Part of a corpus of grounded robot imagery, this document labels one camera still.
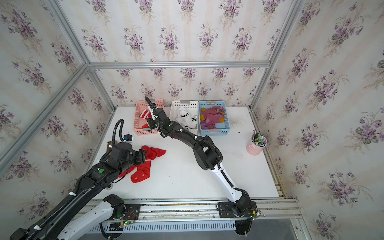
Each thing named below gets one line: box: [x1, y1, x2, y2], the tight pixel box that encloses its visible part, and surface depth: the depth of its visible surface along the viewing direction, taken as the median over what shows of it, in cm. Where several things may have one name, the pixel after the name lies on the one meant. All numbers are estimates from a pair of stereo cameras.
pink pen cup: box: [246, 130, 268, 156], surface depth 90 cm
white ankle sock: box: [175, 107, 198, 129], surface depth 110 cm
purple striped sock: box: [200, 106, 226, 130], surface depth 110 cm
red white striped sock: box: [139, 109, 152, 120], surface depth 116 cm
